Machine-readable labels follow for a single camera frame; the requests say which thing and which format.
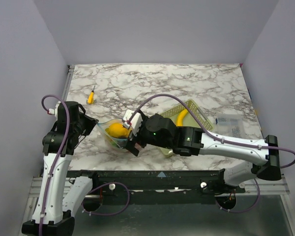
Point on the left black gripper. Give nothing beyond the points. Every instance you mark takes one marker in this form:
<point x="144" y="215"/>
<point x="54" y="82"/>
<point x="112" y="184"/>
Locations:
<point x="91" y="123"/>

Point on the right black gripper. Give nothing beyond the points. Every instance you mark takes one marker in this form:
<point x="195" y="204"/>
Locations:
<point x="136" y="141"/>

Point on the clear zip top bag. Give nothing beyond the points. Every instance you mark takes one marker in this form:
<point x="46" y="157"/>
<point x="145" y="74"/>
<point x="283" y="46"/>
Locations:
<point x="117" y="144"/>

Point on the orange yellow toy fruit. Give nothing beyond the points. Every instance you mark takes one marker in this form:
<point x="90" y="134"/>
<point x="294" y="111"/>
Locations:
<point x="116" y="130"/>

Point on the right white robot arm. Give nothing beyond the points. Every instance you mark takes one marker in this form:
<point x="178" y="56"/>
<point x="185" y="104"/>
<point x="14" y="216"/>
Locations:
<point x="260" y="158"/>

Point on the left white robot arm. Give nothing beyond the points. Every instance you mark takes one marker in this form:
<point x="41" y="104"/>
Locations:
<point x="54" y="214"/>

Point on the yellow toy banana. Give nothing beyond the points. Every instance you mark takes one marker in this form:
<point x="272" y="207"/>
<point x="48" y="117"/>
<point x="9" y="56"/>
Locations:
<point x="181" y="116"/>

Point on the green perforated plastic basket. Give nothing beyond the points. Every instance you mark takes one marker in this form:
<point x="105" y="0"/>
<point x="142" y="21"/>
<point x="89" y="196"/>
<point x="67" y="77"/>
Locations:
<point x="173" y="112"/>

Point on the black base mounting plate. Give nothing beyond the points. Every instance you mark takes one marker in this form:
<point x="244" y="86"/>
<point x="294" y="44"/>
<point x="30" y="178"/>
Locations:
<point x="156" y="187"/>

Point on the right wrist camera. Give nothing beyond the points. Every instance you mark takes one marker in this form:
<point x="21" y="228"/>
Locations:
<point x="132" y="123"/>

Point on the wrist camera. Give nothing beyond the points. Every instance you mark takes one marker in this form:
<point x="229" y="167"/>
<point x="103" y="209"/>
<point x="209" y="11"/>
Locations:
<point x="132" y="123"/>
<point x="54" y="112"/>

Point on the yellow handled screwdriver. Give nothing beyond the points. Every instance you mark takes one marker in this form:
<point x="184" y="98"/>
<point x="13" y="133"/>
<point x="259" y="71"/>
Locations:
<point x="91" y="98"/>

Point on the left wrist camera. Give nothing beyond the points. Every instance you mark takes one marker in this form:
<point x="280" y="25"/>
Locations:
<point x="54" y="112"/>

